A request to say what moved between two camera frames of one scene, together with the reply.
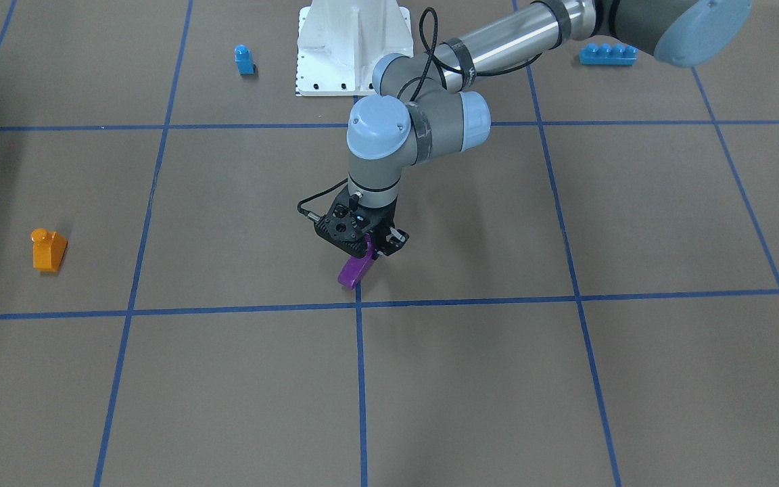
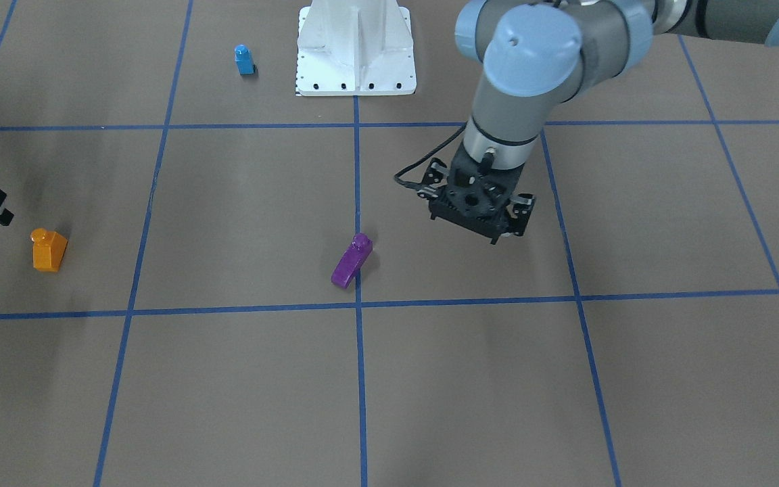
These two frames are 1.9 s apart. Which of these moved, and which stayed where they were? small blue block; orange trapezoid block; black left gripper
Moved: black left gripper
Stayed: small blue block; orange trapezoid block
